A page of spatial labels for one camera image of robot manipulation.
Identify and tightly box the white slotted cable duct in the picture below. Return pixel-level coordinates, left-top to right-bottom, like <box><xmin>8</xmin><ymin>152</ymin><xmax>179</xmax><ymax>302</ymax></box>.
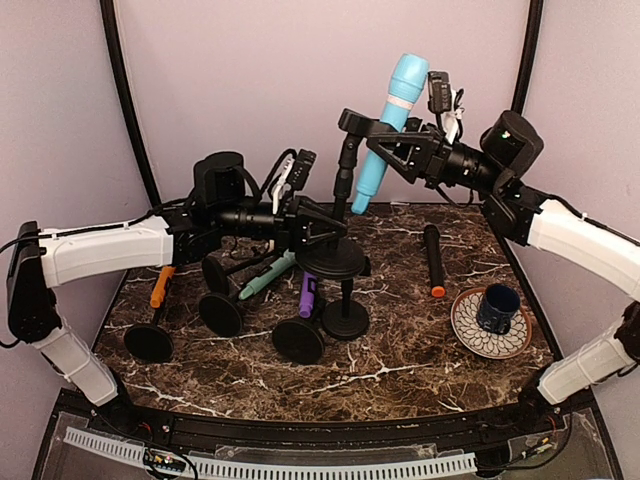
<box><xmin>63</xmin><ymin>427</ymin><xmax>477</xmax><ymax>479</ymax></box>

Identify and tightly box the purple toy microphone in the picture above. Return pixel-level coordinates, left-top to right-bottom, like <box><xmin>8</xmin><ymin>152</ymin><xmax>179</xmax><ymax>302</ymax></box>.
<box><xmin>299</xmin><ymin>272</ymin><xmax>318</xmax><ymax>319</ymax></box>

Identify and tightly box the fallen stand holding orange microphone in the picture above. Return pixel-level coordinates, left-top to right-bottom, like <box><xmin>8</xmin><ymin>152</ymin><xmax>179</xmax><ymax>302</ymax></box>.
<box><xmin>123</xmin><ymin>307</ymin><xmax>174</xmax><ymax>364</ymax></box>

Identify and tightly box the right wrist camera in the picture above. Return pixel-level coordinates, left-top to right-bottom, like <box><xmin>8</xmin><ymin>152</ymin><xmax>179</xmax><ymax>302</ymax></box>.
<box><xmin>427</xmin><ymin>71</ymin><xmax>464</xmax><ymax>144</ymax></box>

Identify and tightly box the fallen stand holding green microphone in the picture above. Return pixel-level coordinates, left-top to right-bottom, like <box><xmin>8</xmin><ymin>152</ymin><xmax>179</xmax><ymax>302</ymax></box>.
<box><xmin>198</xmin><ymin>293</ymin><xmax>243</xmax><ymax>338</ymax></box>

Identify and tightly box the dark blue ceramic cup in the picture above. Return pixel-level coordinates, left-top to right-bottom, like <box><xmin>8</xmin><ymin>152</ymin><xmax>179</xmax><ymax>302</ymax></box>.
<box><xmin>476</xmin><ymin>284</ymin><xmax>521</xmax><ymax>335</ymax></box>

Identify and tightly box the left black frame post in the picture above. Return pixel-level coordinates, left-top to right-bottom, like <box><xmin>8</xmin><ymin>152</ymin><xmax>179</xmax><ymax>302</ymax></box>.
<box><xmin>99</xmin><ymin>0</ymin><xmax>161</xmax><ymax>206</ymax></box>

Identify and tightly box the orange toy microphone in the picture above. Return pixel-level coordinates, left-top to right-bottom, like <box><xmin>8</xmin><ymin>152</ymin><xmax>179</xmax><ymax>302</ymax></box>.
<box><xmin>150</xmin><ymin>266</ymin><xmax>176</xmax><ymax>309</ymax></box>

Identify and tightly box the black microphone stand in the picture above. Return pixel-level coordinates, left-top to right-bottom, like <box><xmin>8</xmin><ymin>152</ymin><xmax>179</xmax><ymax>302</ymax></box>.
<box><xmin>321</xmin><ymin>279</ymin><xmax>370</xmax><ymax>341</ymax></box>

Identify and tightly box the stand holding blue microphone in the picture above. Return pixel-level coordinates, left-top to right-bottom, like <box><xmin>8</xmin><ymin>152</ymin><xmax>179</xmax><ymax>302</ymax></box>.
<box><xmin>296</xmin><ymin>108</ymin><xmax>392</xmax><ymax>281</ymax></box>

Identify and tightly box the mint green toy microphone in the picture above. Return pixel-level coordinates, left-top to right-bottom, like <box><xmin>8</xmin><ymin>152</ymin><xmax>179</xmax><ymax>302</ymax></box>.
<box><xmin>238</xmin><ymin>251</ymin><xmax>296</xmax><ymax>301</ymax></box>

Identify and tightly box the black microphone orange ring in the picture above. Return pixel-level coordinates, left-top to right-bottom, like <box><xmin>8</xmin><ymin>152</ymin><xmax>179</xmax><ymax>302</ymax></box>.
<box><xmin>422</xmin><ymin>224</ymin><xmax>447</xmax><ymax>299</ymax></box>

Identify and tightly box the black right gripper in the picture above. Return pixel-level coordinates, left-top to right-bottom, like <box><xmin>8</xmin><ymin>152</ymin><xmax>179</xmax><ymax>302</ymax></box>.
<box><xmin>365</xmin><ymin>116</ymin><xmax>508</xmax><ymax>195</ymax></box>

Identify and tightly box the patterned ceramic saucer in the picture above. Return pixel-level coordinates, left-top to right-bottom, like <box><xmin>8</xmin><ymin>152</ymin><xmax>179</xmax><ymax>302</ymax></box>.
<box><xmin>450</xmin><ymin>288</ymin><xmax>533</xmax><ymax>360</ymax></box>

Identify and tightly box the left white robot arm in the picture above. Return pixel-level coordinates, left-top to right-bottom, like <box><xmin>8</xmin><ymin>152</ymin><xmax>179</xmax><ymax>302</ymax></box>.
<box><xmin>6</xmin><ymin>151</ymin><xmax>347</xmax><ymax>436</ymax></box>

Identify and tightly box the stand holding purple microphone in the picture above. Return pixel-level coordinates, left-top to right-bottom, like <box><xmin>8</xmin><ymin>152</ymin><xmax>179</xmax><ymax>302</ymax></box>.
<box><xmin>271</xmin><ymin>299</ymin><xmax>326</xmax><ymax>365</ymax></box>

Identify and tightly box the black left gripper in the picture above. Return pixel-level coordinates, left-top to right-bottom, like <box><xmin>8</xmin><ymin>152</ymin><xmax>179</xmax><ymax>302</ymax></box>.
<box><xmin>214</xmin><ymin>194</ymin><xmax>349</xmax><ymax>257</ymax></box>

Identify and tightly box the light blue toy microphone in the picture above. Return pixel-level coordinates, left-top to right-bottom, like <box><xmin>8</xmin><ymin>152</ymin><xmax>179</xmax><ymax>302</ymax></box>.
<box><xmin>350</xmin><ymin>52</ymin><xmax>432</xmax><ymax>215</ymax></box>

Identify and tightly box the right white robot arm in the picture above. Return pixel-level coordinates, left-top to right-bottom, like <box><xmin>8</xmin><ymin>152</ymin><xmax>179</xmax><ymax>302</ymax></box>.
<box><xmin>366</xmin><ymin>110</ymin><xmax>639</xmax><ymax>434</ymax></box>

